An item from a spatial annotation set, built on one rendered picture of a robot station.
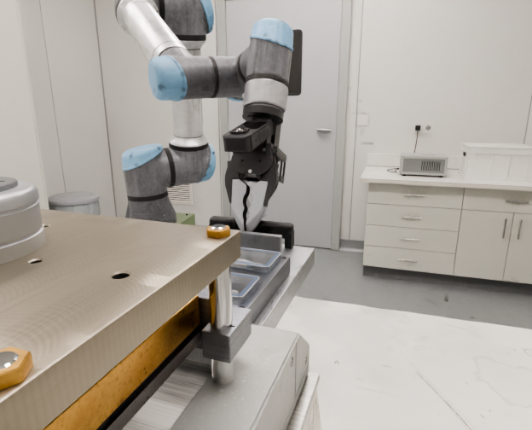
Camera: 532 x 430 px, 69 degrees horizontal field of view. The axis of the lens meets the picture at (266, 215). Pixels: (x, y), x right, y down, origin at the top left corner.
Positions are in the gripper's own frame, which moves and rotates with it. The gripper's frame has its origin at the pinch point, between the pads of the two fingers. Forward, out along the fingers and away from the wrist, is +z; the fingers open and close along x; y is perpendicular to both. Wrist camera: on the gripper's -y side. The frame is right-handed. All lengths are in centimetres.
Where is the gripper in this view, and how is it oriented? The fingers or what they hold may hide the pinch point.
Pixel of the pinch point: (245, 226)
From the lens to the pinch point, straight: 64.0
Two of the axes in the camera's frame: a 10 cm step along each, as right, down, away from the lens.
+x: -9.4, -0.9, 3.2
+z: -1.1, 9.9, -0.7
